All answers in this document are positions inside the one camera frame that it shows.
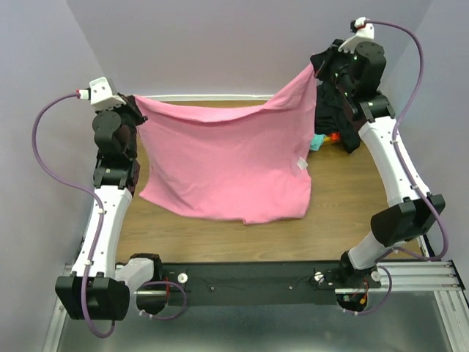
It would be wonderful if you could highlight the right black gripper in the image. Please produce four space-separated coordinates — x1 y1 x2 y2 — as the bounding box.
311 38 357 97

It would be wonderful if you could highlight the pink t shirt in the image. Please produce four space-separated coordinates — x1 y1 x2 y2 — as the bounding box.
136 65 317 224

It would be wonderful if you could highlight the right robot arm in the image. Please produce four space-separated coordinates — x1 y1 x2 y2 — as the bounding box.
311 39 446 287

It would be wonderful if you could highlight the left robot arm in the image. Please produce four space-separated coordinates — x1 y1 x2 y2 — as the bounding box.
55 95 163 320

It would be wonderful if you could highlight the black t shirt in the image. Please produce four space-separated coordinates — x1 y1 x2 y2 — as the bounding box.
314 82 361 154

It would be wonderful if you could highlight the orange t shirt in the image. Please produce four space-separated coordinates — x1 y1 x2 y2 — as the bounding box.
323 133 341 144

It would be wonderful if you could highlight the teal t shirt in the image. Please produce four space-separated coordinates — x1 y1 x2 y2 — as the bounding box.
309 134 327 152

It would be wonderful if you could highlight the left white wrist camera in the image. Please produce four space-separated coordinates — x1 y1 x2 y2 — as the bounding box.
89 76 126 111

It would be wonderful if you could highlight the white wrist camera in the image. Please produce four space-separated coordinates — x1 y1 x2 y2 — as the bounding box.
89 76 126 111
338 17 374 54

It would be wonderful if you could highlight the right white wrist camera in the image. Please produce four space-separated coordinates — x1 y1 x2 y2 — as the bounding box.
338 17 374 54

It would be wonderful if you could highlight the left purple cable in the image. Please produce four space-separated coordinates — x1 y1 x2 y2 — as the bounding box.
31 92 188 339

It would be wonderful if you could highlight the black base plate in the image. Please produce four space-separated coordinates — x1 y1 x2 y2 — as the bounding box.
137 260 380 308

